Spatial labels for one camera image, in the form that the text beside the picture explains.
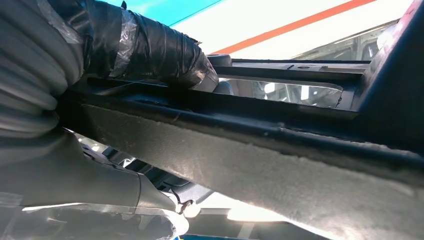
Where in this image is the white car red stripe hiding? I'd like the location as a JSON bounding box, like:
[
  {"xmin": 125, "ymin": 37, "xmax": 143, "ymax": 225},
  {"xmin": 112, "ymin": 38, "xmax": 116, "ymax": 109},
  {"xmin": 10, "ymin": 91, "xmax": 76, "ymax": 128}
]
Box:
[{"xmin": 74, "ymin": 0, "xmax": 415, "ymax": 240}]

